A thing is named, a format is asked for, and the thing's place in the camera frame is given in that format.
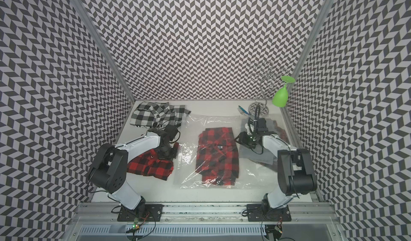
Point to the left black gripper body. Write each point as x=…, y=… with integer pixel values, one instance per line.
x=168, y=152

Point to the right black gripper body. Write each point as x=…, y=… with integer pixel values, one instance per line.
x=249, y=140

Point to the red black plaid shirt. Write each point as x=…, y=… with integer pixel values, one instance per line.
x=150, y=164

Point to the clear plastic vacuum bag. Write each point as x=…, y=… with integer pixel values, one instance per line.
x=251, y=174

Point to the black white plaid shirt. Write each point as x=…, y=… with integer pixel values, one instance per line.
x=157, y=115

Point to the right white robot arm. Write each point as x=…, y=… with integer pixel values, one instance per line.
x=295, y=169

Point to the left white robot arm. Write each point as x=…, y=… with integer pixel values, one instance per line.
x=109, y=167

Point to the grey folded cloth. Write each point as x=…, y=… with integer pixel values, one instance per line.
x=266, y=159

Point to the dark plaid cloth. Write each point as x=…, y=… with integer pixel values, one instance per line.
x=282, y=131

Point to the green plastic wine glass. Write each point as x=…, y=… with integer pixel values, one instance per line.
x=281, y=97

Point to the left small circuit board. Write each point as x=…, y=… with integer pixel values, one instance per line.
x=136, y=224

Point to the small circuit board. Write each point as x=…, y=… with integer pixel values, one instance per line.
x=273, y=232
x=136, y=224

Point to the right small circuit board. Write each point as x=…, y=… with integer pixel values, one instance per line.
x=273, y=232

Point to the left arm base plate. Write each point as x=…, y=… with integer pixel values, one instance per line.
x=147, y=212

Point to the metal wire glass rack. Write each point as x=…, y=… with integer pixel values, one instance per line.
x=268, y=76

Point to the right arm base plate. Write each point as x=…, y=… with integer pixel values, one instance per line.
x=255, y=213

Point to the aluminium front rail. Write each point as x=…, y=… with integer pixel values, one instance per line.
x=208, y=213

